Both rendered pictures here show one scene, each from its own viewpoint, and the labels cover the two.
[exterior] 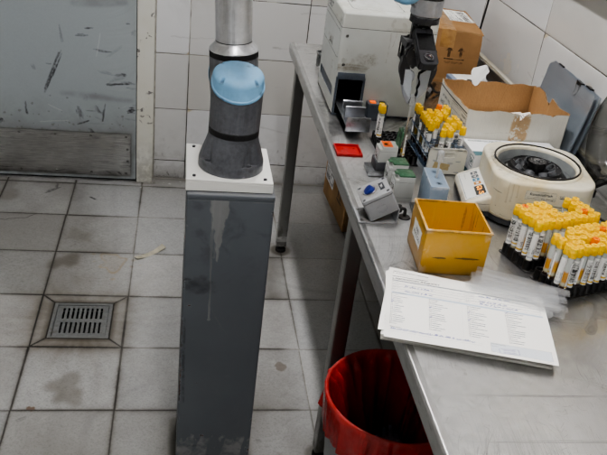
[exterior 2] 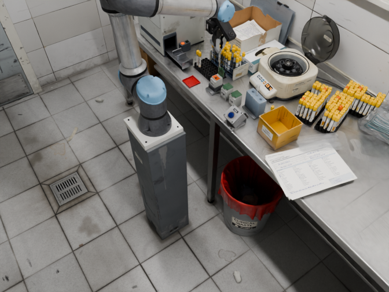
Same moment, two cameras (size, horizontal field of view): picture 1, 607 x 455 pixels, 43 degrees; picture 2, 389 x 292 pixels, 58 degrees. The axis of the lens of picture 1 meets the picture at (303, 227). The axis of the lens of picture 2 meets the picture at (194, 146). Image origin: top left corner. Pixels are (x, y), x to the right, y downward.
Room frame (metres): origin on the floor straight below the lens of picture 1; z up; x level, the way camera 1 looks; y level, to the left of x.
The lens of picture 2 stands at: (0.58, 0.46, 2.05)
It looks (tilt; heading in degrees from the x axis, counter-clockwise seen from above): 50 degrees down; 336
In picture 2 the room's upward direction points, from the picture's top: straight up
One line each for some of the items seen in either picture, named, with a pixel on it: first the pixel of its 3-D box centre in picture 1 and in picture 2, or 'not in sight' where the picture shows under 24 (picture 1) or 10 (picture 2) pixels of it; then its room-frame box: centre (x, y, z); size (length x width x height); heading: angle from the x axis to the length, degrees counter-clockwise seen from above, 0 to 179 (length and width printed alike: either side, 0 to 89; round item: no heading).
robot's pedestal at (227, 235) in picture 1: (219, 325); (162, 182); (1.64, 0.19, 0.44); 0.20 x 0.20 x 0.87; 11
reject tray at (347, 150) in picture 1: (347, 150); (191, 81); (1.87, -0.09, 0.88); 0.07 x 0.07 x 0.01; 11
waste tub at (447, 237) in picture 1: (447, 236); (278, 127); (1.38, -0.29, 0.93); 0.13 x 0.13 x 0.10; 7
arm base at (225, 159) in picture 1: (232, 145); (154, 116); (1.64, 0.19, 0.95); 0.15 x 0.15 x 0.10
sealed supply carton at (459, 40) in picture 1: (437, 42); not in sight; (2.72, -0.39, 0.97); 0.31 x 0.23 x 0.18; 4
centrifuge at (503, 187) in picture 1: (524, 183); (283, 74); (1.67, -0.50, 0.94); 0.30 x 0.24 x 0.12; 92
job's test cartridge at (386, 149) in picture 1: (386, 155); (216, 82); (1.77, -0.18, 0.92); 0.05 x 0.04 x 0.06; 101
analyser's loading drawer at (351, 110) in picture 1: (351, 108); (177, 53); (2.07, -0.09, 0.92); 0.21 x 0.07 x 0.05; 11
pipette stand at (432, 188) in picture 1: (432, 197); (254, 103); (1.56, -0.28, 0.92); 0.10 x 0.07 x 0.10; 5
